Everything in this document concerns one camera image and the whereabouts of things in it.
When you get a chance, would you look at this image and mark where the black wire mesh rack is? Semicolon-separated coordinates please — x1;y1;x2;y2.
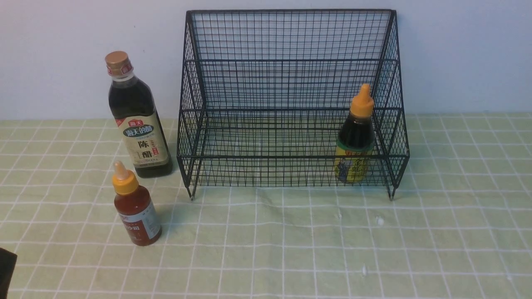
176;8;410;200

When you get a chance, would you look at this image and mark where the dark oyster sauce bottle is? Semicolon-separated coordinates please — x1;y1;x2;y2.
334;83;375;184

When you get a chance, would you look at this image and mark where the tall dark vinegar bottle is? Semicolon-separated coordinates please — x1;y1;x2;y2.
105;51;173;178

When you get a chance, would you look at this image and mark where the red sauce bottle yellow cap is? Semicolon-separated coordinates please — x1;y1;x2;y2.
112;161;162;246

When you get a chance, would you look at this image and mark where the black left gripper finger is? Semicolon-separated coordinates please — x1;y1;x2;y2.
0;248;17;299

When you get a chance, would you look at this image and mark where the green checkered tablecloth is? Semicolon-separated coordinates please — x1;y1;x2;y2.
0;113;532;299

